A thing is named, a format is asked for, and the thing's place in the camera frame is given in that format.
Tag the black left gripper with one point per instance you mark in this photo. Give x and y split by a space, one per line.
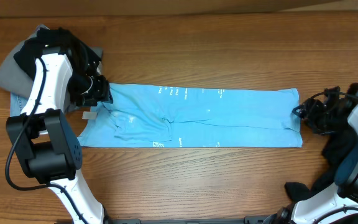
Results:
102 93

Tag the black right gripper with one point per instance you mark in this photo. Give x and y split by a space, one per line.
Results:
307 110

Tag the light blue printed t-shirt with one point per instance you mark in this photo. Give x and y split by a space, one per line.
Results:
164 116

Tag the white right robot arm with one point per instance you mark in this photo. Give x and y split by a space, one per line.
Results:
333 198

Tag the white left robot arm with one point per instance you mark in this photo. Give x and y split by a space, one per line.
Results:
45 152

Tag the black clothes pile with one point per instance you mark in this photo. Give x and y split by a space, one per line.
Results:
334 196

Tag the folded black garment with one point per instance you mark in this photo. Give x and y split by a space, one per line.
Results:
57 46

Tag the folded blue jeans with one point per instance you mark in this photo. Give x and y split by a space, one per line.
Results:
17 103

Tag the folded grey garment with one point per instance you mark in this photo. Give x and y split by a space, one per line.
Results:
11 74

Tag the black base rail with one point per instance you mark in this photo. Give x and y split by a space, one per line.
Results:
245 220

